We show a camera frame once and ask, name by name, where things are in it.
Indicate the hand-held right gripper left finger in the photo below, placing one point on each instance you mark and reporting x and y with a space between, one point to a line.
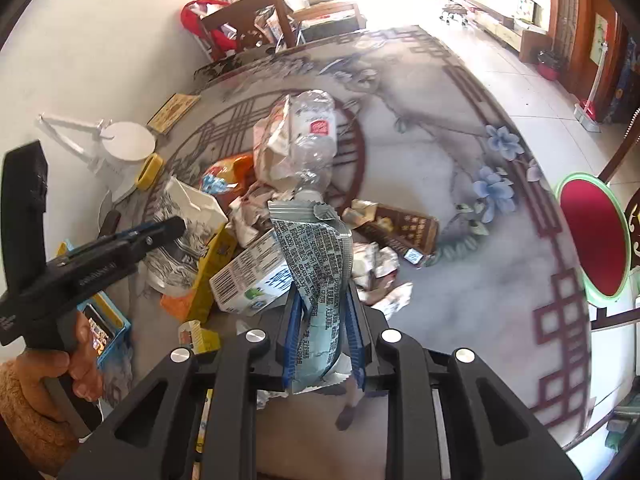
291 345

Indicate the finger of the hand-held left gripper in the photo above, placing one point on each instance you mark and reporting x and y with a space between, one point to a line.
155 235

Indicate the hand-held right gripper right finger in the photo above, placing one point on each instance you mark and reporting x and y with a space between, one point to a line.
357 345

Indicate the silver blue printed wrapper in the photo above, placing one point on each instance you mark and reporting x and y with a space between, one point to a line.
312 270

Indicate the person's left hand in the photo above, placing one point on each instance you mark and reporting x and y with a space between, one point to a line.
85 365

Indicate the white patterned paper bag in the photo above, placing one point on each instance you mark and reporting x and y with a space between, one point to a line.
182 240

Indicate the crumpled white wrapper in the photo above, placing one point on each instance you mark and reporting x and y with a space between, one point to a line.
392 300

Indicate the small yellow box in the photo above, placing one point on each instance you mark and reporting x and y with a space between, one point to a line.
150 172

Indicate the flattened yellow carton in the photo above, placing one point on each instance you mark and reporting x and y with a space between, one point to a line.
205 285

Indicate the white green drink carton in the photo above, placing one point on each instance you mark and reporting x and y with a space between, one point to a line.
247 280

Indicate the small yellow white packet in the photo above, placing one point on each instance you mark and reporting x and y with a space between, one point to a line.
200 337

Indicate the blue plastic toy box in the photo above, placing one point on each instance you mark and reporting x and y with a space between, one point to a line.
107 330

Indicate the crumpled white paper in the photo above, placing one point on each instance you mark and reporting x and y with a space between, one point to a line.
247 215

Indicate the white round stand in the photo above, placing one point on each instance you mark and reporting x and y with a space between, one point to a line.
125 142

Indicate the orange snack packet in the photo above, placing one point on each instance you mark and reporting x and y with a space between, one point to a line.
230 167

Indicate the wooden yellow plaque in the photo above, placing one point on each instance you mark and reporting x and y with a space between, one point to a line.
175 112

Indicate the torn white brown carton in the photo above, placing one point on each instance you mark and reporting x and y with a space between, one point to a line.
272 145

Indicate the dark patterned cloth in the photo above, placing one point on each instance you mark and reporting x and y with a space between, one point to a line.
225 67

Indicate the crushed clear plastic bottle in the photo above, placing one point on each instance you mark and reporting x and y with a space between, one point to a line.
314 130

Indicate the red bag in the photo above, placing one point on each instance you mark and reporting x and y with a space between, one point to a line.
195 15

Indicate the dark wooden chair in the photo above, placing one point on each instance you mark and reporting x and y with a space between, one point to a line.
240 20

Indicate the wooden low table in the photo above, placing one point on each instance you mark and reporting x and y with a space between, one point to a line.
327 15

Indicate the red bucket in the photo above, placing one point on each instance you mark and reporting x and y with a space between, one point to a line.
549 67

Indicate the white broom with dustpan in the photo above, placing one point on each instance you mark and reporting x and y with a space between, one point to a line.
595 95

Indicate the wheeled stool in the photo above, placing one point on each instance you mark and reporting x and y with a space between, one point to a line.
455 12

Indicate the light wooden tv cabinet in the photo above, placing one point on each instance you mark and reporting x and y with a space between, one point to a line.
505 25

